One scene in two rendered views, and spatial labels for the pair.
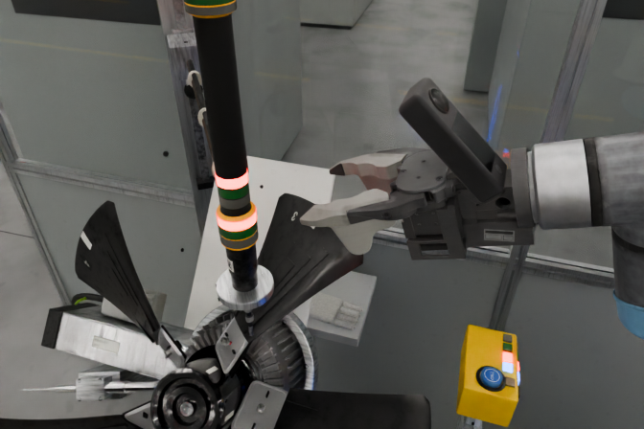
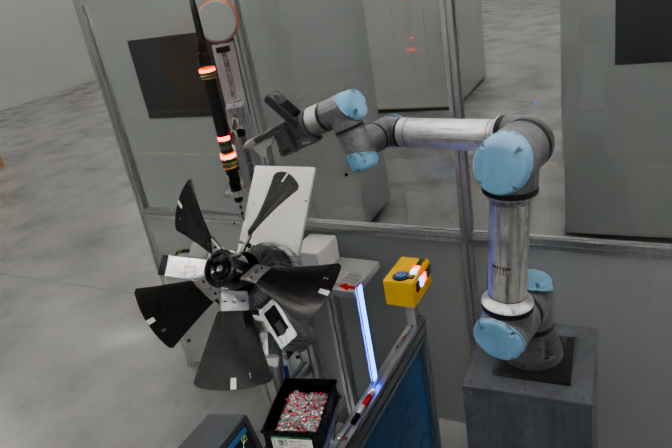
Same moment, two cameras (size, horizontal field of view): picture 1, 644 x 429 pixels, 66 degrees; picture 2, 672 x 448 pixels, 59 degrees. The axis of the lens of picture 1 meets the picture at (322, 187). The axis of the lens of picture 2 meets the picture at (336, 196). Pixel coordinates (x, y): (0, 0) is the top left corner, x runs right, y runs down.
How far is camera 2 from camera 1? 1.22 m
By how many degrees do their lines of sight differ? 18
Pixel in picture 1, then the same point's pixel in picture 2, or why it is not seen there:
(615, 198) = (321, 116)
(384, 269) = (386, 257)
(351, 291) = (357, 269)
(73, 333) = (173, 265)
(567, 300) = not seen: hidden behind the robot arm
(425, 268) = (412, 251)
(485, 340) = (407, 262)
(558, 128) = not seen: hidden behind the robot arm
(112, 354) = (193, 273)
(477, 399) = (392, 288)
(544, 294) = not seen: hidden behind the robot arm
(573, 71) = (454, 96)
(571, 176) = (311, 112)
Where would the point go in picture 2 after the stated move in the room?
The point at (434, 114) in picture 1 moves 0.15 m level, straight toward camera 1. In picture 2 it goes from (272, 99) to (240, 117)
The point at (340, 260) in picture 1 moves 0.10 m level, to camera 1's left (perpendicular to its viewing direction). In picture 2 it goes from (289, 190) to (258, 193)
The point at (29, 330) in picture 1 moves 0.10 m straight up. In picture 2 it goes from (150, 357) to (146, 344)
